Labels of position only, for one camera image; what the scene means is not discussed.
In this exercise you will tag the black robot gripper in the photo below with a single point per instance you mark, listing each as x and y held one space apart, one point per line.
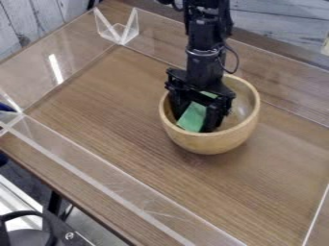
200 83

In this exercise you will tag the green rectangular block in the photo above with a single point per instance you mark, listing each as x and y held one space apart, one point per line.
193 117

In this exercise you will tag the brown wooden bowl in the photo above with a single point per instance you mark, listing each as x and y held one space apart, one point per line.
237 127

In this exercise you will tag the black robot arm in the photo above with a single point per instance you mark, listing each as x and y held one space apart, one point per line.
208 25

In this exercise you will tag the black table leg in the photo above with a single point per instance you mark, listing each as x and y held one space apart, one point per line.
55 203

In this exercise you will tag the blue object at edge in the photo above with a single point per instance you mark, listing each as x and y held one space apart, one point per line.
4 107

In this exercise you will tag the clear acrylic tray enclosure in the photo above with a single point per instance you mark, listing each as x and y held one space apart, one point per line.
85 130

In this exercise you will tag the grey metal base plate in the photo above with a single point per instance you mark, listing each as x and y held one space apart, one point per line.
67 237

